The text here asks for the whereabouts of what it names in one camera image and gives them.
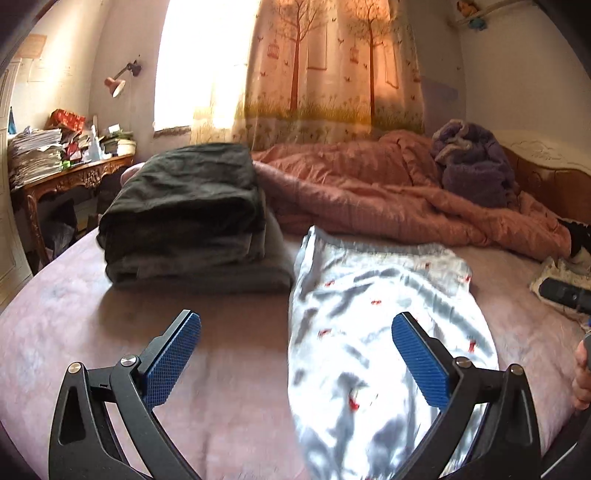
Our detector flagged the light blue satin kitty pants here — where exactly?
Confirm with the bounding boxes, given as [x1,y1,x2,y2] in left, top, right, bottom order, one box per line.
[287,227,499,479]

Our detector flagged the person's right hand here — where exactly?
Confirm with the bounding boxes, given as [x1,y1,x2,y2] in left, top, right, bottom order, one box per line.
[572,341,591,411]

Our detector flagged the white patterned garment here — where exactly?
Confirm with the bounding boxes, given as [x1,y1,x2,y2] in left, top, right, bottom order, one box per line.
[529,257,590,325]

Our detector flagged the wooden carved headboard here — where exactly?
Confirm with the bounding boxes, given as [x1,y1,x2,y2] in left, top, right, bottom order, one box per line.
[494,130,591,224]

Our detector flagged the purple fleece blanket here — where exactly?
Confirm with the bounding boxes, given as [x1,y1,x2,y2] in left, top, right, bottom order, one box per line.
[431,120,515,208]

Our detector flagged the pink checked quilt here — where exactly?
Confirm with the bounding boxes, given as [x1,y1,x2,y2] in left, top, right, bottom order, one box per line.
[252,130,571,261]

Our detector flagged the grey folded garment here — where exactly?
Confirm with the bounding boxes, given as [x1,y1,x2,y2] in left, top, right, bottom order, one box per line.
[105,209,294,294]

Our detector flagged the dark green folded garment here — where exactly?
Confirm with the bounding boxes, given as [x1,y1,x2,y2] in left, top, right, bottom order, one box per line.
[97,143,266,265]

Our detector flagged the carved wooden desk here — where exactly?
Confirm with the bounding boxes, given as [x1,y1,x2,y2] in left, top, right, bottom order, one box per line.
[11,154,134,269]

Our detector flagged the stack of papers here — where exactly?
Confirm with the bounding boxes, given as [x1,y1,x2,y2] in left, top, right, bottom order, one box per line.
[8,126,64,189]

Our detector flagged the stack of books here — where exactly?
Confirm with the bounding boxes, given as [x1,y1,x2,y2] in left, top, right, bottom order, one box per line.
[99,124,136,157]

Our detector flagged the tree print curtain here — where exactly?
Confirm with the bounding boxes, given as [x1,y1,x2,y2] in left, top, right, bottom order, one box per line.
[191,1,424,151]

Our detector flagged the white cable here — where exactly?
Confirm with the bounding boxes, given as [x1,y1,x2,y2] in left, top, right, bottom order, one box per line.
[540,442,581,480]

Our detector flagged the pink wall lamp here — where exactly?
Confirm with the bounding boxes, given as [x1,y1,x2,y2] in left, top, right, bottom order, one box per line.
[103,60,142,98]

